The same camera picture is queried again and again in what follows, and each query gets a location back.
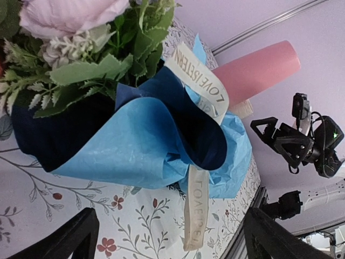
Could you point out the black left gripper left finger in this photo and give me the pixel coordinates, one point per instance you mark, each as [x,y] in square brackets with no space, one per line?
[77,238]

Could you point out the floral tablecloth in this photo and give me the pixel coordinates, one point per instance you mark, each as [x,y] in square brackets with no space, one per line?
[134,222]

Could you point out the cream printed ribbon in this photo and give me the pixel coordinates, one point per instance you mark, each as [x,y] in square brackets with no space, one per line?
[210,139]

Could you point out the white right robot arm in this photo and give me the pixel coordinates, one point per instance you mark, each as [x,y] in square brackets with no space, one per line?
[316,147]

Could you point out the artificial flower bouquet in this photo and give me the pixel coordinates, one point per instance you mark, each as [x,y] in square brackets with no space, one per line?
[57,53]

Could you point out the blue wrapping paper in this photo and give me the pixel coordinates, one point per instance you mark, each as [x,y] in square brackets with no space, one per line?
[141,139]

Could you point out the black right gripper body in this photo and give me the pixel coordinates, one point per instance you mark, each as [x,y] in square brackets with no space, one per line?
[292,144]

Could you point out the right aluminium frame post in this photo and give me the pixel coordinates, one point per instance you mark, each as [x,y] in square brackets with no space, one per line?
[268,23]

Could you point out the pink vase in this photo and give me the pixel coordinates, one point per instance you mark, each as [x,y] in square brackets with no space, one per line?
[245,77]

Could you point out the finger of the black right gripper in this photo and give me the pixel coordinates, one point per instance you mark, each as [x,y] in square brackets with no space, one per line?
[264,128]

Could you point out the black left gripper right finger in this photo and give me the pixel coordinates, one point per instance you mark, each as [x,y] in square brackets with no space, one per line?
[265,238]

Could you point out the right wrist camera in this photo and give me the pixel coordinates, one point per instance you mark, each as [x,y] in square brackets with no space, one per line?
[300,107]

